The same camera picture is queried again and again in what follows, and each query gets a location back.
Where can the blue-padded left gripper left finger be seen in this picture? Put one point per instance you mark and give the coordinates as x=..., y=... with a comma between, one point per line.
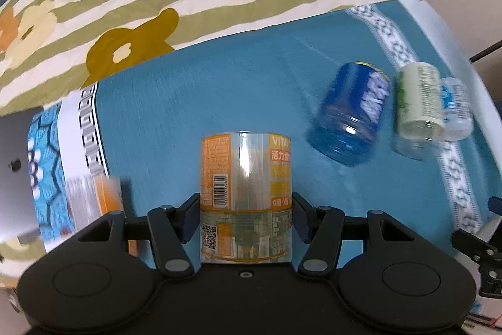
x=170, y=228

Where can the blue patterned tablecloth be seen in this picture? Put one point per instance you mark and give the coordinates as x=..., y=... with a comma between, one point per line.
x=144, y=125

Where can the clear cup green white label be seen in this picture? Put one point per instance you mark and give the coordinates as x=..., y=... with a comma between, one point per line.
x=419, y=110

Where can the grey laptop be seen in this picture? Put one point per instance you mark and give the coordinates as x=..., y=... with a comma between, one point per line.
x=17, y=215

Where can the blue plastic cup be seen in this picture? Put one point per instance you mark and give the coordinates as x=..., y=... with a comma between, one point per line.
x=348, y=121

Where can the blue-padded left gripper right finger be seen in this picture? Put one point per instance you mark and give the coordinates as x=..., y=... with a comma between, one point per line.
x=321, y=229

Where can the frosted white plastic cup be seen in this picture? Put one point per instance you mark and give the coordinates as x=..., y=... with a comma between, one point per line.
x=456, y=109

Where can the yellow orange label plastic cup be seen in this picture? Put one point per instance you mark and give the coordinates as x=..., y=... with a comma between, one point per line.
x=246, y=205

